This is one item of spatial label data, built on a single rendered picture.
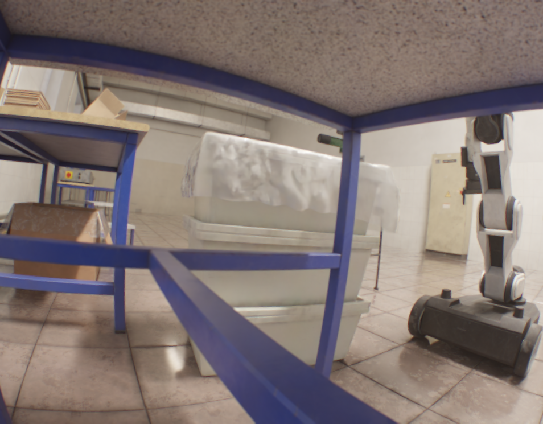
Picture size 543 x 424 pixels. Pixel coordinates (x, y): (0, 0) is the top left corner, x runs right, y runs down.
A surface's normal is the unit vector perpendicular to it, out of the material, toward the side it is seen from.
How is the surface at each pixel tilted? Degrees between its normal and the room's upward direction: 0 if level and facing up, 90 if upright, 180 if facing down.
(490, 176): 119
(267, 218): 96
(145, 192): 90
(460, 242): 90
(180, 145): 90
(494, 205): 105
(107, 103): 111
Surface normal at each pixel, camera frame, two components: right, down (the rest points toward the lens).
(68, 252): 0.52, 0.06
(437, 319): -0.88, -0.09
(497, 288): -0.86, 0.26
